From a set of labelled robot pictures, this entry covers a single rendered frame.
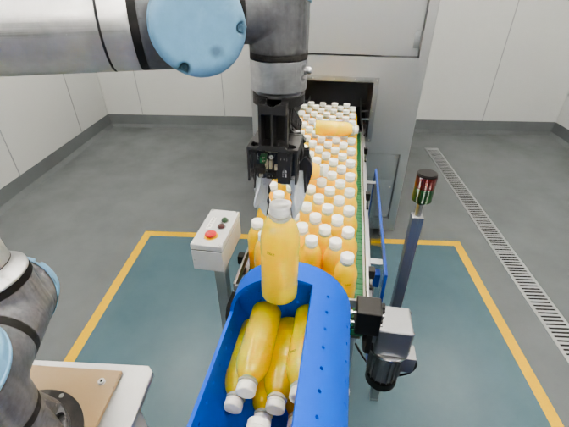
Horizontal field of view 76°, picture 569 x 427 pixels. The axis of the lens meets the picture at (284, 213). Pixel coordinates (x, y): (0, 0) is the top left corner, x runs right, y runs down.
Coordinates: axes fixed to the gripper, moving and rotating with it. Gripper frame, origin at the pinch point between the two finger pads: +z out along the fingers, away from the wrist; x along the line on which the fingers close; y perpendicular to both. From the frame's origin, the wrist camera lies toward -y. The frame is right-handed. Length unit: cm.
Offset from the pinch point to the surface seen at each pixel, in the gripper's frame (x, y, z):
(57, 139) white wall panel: -302, -284, 123
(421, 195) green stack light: 36, -54, 25
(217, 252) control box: -24, -29, 37
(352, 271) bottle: 16.2, -28.5, 37.5
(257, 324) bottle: -4.7, 0.5, 30.5
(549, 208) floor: 203, -263, 141
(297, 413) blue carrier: 6.8, 22.2, 22.3
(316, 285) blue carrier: 7.0, -5.6, 22.3
